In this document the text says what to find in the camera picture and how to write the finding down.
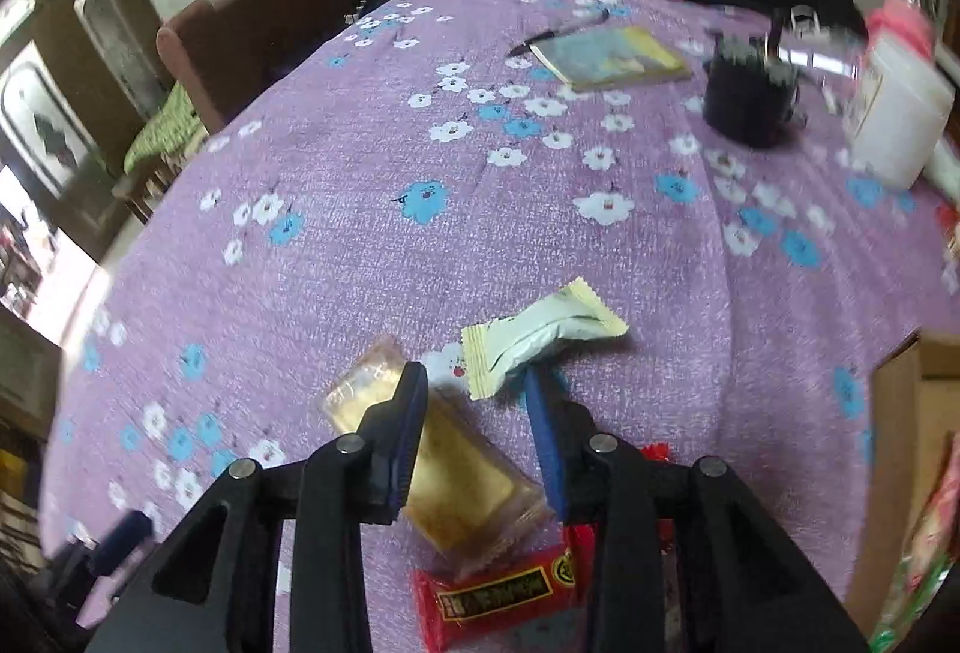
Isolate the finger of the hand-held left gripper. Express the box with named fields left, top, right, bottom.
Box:
left=90, top=510, right=155, bottom=575

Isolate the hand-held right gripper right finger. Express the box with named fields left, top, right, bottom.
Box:
left=523, top=364, right=871, bottom=653

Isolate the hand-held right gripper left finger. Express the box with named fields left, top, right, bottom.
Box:
left=86, top=360, right=430, bottom=653

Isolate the clear gold cake packet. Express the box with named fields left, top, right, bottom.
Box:
left=319, top=334, right=552, bottom=560

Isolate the light green snack packet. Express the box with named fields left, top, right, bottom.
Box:
left=460, top=278, right=629, bottom=399

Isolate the cardboard box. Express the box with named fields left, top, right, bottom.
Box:
left=847, top=330, right=960, bottom=653

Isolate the pink snack packet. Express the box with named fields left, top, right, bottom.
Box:
left=896, top=432, right=960, bottom=594

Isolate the red black-label snack packet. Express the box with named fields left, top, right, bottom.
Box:
left=411, top=543, right=580, bottom=653

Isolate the clear green-edged packet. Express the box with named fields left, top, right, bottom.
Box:
left=870, top=563, right=953, bottom=653

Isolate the black cup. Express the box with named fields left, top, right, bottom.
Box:
left=701, top=8, right=803, bottom=149

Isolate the notebook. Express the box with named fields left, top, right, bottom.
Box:
left=529, top=25, right=695, bottom=94

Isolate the green cushion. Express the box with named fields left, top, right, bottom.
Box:
left=121, top=79, right=211, bottom=174

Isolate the black pen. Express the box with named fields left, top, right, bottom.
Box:
left=506, top=8, right=612, bottom=58

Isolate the red gold printed bag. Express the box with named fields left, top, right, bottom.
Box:
left=937, top=203, right=960, bottom=294

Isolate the brown armchair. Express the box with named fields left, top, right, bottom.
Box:
left=156, top=0, right=376, bottom=133

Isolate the white plastic jar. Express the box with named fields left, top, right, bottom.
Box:
left=840, top=34, right=955, bottom=189

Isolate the wooden glass door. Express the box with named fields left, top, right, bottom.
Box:
left=0, top=0, right=166, bottom=264

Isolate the pink thermos bottle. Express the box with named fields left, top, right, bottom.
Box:
left=862, top=0, right=938, bottom=58

